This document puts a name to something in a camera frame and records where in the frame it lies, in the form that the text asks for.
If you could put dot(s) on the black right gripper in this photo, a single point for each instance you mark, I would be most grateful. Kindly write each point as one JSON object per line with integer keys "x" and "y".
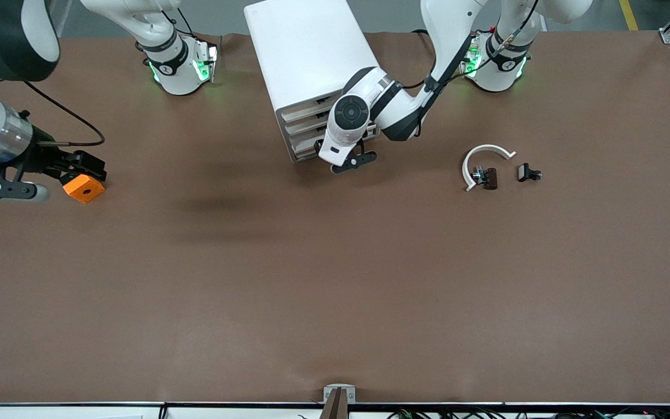
{"x": 45, "y": 159}

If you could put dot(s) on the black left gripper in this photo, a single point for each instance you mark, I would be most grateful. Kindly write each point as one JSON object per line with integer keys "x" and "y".
{"x": 317, "y": 145}

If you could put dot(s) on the white drawer beige front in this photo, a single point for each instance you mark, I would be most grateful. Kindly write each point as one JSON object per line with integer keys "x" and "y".
{"x": 306, "y": 109}
{"x": 303, "y": 123}
{"x": 303, "y": 137}
{"x": 303, "y": 151}

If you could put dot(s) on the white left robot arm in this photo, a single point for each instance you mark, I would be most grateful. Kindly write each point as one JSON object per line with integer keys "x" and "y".
{"x": 349, "y": 113}

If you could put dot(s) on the white drawer cabinet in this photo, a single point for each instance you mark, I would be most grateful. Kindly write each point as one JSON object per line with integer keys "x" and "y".
{"x": 306, "y": 52}

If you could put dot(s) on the orange block with black part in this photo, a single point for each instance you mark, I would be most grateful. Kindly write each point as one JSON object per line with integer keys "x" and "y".
{"x": 88, "y": 192}

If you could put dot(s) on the brown table cover sheet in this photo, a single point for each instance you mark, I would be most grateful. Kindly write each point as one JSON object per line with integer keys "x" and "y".
{"x": 335, "y": 291}

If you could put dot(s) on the white curved plastic arc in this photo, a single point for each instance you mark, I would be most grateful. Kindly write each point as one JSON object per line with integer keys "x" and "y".
{"x": 466, "y": 166}

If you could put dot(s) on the small black clip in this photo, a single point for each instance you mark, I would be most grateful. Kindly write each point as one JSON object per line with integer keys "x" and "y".
{"x": 524, "y": 172}

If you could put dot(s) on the dark brown switch component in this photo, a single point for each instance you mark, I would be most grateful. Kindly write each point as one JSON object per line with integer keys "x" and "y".
{"x": 489, "y": 178}

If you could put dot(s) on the grey metal bracket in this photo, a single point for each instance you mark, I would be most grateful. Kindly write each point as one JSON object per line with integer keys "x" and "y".
{"x": 329, "y": 390}

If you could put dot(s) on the white table edge rail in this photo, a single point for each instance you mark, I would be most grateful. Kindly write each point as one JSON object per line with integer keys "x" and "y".
{"x": 50, "y": 412}

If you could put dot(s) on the grey table edge bracket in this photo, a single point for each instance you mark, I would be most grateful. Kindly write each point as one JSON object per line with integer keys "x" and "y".
{"x": 335, "y": 407}

